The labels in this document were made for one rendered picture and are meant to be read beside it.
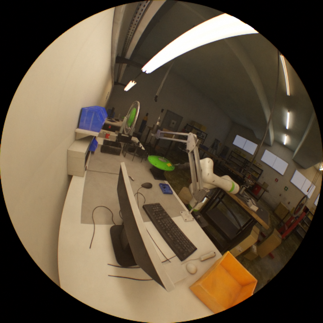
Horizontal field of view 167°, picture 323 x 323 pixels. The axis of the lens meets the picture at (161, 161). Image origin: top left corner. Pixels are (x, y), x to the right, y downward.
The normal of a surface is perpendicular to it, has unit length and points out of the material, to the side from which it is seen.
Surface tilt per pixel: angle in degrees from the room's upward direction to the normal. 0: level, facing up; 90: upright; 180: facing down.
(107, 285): 0
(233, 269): 86
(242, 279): 86
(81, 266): 0
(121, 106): 90
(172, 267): 0
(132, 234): 79
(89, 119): 93
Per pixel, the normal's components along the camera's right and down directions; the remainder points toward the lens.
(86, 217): 0.37, -0.86
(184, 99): 0.40, 0.48
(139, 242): -0.75, -0.31
